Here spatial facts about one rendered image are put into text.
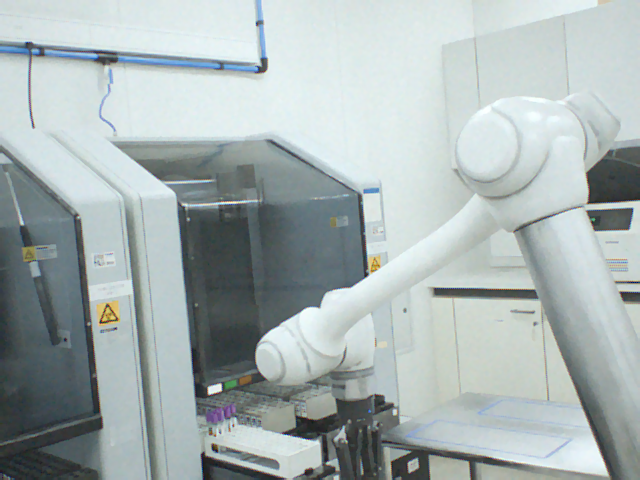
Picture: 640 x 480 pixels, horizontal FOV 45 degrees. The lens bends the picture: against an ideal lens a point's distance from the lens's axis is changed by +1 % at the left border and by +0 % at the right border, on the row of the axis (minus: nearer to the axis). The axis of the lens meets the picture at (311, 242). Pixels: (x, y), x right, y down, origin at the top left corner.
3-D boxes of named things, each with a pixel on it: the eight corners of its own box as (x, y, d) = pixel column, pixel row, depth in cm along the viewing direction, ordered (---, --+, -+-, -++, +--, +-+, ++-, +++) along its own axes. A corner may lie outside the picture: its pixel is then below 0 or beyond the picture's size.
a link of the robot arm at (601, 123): (513, 150, 134) (476, 150, 123) (596, 73, 124) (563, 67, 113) (561, 209, 129) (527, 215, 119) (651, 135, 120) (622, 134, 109)
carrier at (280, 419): (291, 425, 200) (289, 402, 200) (297, 427, 198) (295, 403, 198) (257, 438, 192) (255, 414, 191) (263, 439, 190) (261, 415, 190)
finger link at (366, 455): (351, 423, 156) (355, 420, 157) (361, 476, 157) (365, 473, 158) (365, 426, 153) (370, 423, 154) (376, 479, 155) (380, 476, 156)
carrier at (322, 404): (332, 410, 211) (330, 388, 210) (338, 411, 209) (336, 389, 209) (301, 422, 203) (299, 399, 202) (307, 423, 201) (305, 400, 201)
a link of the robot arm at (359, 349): (345, 359, 161) (304, 374, 151) (337, 285, 161) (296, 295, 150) (388, 362, 154) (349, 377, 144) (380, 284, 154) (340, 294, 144)
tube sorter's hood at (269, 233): (91, 377, 214) (67, 144, 210) (258, 336, 256) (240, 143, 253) (205, 399, 177) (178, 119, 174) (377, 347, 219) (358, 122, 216)
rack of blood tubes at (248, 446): (204, 460, 184) (201, 434, 183) (237, 448, 191) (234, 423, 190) (290, 486, 162) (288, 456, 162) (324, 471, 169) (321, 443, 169)
